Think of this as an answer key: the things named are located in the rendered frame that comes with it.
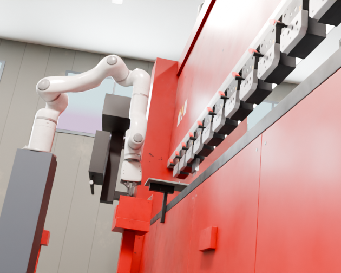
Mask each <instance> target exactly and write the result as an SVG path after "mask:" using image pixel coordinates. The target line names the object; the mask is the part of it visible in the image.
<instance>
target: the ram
mask: <svg viewBox="0 0 341 273"><path fill-rule="evenodd" d="M281 1H282V0H216V1H215V3H214V5H213V7H212V10H211V12H210V13H209V15H208V17H207V19H206V22H205V24H204V26H203V28H202V30H201V32H200V35H199V37H198V39H197V41H196V43H195V45H194V47H193V49H192V51H191V53H190V55H189V57H188V59H187V62H186V64H185V66H184V68H183V70H182V72H181V74H180V76H179V78H178V87H177V92H176V100H175V109H174V117H173V125H172V134H171V139H170V148H169V156H168V159H169V158H170V157H171V155H172V154H173V153H174V151H175V150H176V148H177V147H178V146H179V144H180V142H182V140H183V138H184V137H185V136H186V134H187V133H188V131H189V130H190V129H191V127H192V126H193V125H194V123H195V122H196V120H197V119H198V117H199V116H200V114H201V113H202V112H203V110H204V109H205V108H206V106H207V105H208V103H209V102H210V101H211V99H212V97H213V96H214V95H215V93H216V92H217V91H218V89H219V88H220V86H221V85H222V84H223V82H224V81H225V80H226V78H227V77H228V75H229V74H230V72H231V71H232V70H233V68H234V67H235V65H236V64H237V63H238V61H239V60H240V58H241V57H242V56H243V54H244V53H245V51H246V50H247V48H248V47H249V46H250V44H251V43H252V42H253V40H254V39H255V37H256V36H257V35H258V33H259V31H260V30H261V29H262V27H263V26H264V25H265V23H266V22H267V20H268V19H269V18H270V16H271V15H272V14H273V12H274V11H275V9H276V8H277V6H278V5H279V3H280V2H281ZM291 2H292V0H287V1H286V3H285V4H284V5H283V7H282V8H281V9H280V11H279V12H278V13H277V15H276V16H275V18H274V20H277V21H279V22H282V19H283V12H284V11H285V9H286V8H287V7H288V5H289V4H290V3H291ZM272 27H273V25H271V24H270V25H269V26H268V27H267V28H266V30H265V31H264V33H263V34H262V35H261V37H260V38H259V39H258V41H257V42H256V44H255V45H254V46H253V48H252V49H255V50H260V43H261V41H262V40H263V39H264V37H265V36H266V35H267V33H268V32H269V31H270V30H271V28H272ZM250 56H251V54H250V53H248V54H247V56H246V57H245V59H244V60H243V61H242V63H241V64H240V66H239V67H238V68H237V70H236V71H235V72H237V73H242V67H243V65H244V64H245V63H246V61H247V60H248V59H249V58H250ZM186 100H187V107H186V113H185V115H183V113H182V106H183V112H184V107H185V102H186ZM180 110H181V113H182V114H180V123H179V124H178V117H179V112H180ZM181 116H182V120H181Z"/></svg>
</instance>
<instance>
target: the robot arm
mask: <svg viewBox="0 0 341 273"><path fill-rule="evenodd" d="M108 76H111V77H112V78H113V80H114V81H115V82H116V83H117V84H118V85H121V86H123V87H129V86H133V92H132V99H131V104H130V112H129V118H130V120H131V128H130V129H129V130H127V131H126V140H125V148H124V162H123V164H122V169H121V178H120V184H124V185H125V186H126V188H127V195H128V197H129V196H130V197H131V196H132V195H133V191H134V187H136V186H138V185H141V184H142V183H141V178H142V169H141V163H140V161H141V147H142V145H143V143H144V141H145V137H146V131H147V119H146V114H147V107H148V100H149V92H150V85H151V79H150V76H149V74H148V73H147V72H146V71H144V70H142V69H135V70H133V71H131V70H129V69H128V68H127V66H126V65H125V63H124V62H123V60H122V59H121V58H120V57H118V56H116V55H109V56H107V57H105V58H103V59H102V60H101V61H100V63H99V64H98V65H97V66H96V67H95V68H93V69H92V70H89V71H87V72H84V73H82V74H78V75H74V76H51V77H45V78H43V79H41V80H40V81H39V82H38V84H37V86H36V91H37V93H38V95H39V96H40V97H41V98H42V99H43V100H44V101H45V102H46V103H47V104H46V107H45V108H42V109H40V110H38V111H37V113H36V116H35V121H34V125H33V128H32V132H31V137H30V141H29V145H28V146H26V145H25V146H24V148H22V149H25V150H32V151H40V152H47V153H51V149H52V146H53V141H54V136H55V132H56V127H57V122H58V118H59V116H60V115H61V114H62V113H63V112H64V111H65V109H66V108H67V106H68V103H69V98H68V94H67V93H80V92H85V91H88V90H91V89H94V88H96V87H98V86H99V85H100V84H101V83H102V81H103V80H104V79H105V78H106V77H108ZM129 183H132V186H131V188H130V186H129Z"/></svg>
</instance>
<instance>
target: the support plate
mask: <svg viewBox="0 0 341 273"><path fill-rule="evenodd" d="M150 183H156V184H162V185H168V186H174V187H175V188H174V190H175V191H179V192H182V191H183V190H184V189H185V188H186V187H187V186H188V185H189V184H184V183H178V182H174V181H167V180H161V179H154V178H148V180H147V181H146V183H145V186H149V184H150Z"/></svg>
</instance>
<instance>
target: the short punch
mask: <svg viewBox="0 0 341 273"><path fill-rule="evenodd" d="M199 161H200V159H199V158H196V159H195V160H194V161H193V163H192V173H191V174H192V175H193V176H192V177H194V176H195V175H196V174H197V171H198V170H199Z"/></svg>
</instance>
